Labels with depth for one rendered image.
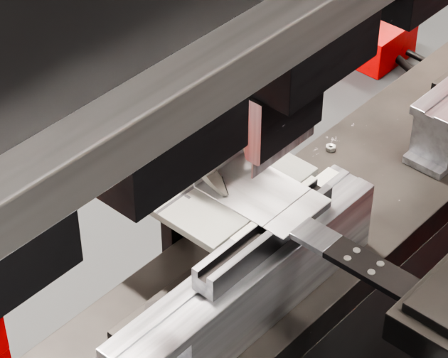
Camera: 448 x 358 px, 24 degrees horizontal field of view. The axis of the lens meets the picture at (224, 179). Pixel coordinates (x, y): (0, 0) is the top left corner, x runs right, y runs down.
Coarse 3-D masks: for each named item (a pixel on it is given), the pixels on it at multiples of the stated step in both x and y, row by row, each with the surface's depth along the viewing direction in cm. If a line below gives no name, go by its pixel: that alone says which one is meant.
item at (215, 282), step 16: (320, 192) 115; (240, 240) 110; (256, 240) 109; (272, 240) 111; (288, 240) 114; (208, 256) 108; (224, 256) 109; (240, 256) 108; (256, 256) 110; (192, 272) 107; (208, 272) 107; (224, 272) 106; (240, 272) 108; (192, 288) 108; (208, 288) 106; (224, 288) 107
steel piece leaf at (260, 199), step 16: (240, 160) 120; (224, 176) 117; (240, 176) 117; (256, 176) 117; (272, 176) 117; (288, 176) 117; (208, 192) 115; (240, 192) 115; (256, 192) 115; (272, 192) 115; (288, 192) 115; (304, 192) 115; (240, 208) 113; (256, 208) 113; (272, 208) 113
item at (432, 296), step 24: (312, 240) 109; (336, 240) 109; (336, 264) 107; (360, 264) 106; (384, 264) 106; (384, 288) 103; (408, 288) 103; (432, 288) 99; (408, 312) 98; (432, 312) 97; (384, 336) 100; (408, 336) 98; (432, 336) 96
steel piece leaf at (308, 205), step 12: (312, 192) 115; (300, 204) 114; (312, 204) 114; (324, 204) 114; (288, 216) 112; (300, 216) 112; (312, 216) 112; (264, 228) 111; (276, 228) 111; (288, 228) 111
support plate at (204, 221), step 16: (288, 160) 120; (304, 176) 118; (192, 192) 115; (160, 208) 113; (176, 208) 113; (192, 208) 113; (208, 208) 113; (224, 208) 113; (176, 224) 111; (192, 224) 111; (208, 224) 111; (224, 224) 111; (240, 224) 111; (192, 240) 110; (208, 240) 109; (224, 240) 109
